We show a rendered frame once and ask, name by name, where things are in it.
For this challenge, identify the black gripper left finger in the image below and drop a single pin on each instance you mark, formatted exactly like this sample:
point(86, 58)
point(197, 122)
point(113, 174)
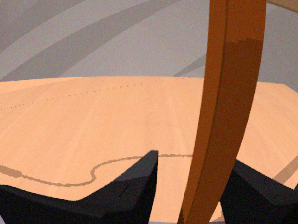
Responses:
point(127, 200)

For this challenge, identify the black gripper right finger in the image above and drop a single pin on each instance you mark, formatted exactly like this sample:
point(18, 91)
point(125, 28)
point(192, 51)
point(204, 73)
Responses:
point(250, 197)

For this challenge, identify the orange handle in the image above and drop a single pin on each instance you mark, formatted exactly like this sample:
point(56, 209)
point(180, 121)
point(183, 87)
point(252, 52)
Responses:
point(235, 42)

